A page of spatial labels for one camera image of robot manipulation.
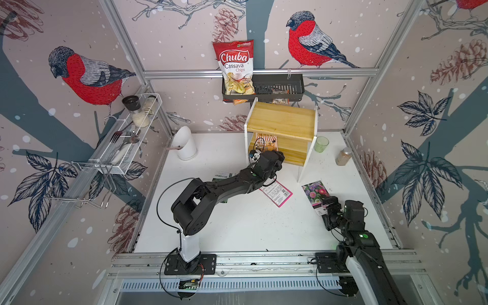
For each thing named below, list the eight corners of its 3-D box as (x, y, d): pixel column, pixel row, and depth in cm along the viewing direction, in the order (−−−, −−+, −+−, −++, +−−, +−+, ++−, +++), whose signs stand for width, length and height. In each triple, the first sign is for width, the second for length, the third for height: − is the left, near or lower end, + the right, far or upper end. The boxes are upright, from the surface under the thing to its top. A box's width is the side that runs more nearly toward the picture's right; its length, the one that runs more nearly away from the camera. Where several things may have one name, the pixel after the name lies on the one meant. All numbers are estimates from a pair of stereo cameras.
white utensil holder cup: (175, 153, 113) (166, 135, 101) (191, 142, 119) (184, 124, 107) (188, 165, 108) (180, 147, 95) (204, 153, 113) (198, 135, 101)
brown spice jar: (336, 168, 108) (344, 154, 98) (333, 160, 111) (341, 147, 102) (344, 168, 108) (354, 154, 98) (341, 160, 111) (350, 147, 102)
